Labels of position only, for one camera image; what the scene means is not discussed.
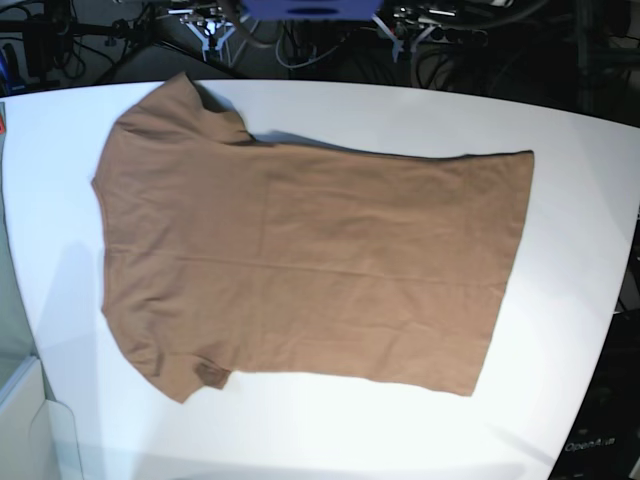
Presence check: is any black OpenArm base box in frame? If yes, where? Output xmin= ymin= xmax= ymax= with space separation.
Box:
xmin=549 ymin=310 xmax=639 ymax=479

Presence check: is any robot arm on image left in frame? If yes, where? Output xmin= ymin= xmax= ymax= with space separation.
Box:
xmin=167 ymin=1 xmax=235 ymax=64

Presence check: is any brown T-shirt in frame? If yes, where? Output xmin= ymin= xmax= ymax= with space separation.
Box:
xmin=92 ymin=75 xmax=534 ymax=402

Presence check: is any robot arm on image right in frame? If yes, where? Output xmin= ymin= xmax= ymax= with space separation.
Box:
xmin=371 ymin=6 xmax=441 ymax=63

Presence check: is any black tripod stand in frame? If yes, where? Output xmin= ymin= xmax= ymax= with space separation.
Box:
xmin=1 ymin=1 xmax=199 ymax=93

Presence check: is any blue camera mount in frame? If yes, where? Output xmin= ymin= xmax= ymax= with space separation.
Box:
xmin=241 ymin=0 xmax=383 ymax=21

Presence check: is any white bin at left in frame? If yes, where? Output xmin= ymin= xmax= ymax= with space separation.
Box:
xmin=1 ymin=356 xmax=84 ymax=479

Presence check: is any black power strip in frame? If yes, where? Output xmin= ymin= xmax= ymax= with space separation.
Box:
xmin=414 ymin=26 xmax=489 ymax=47

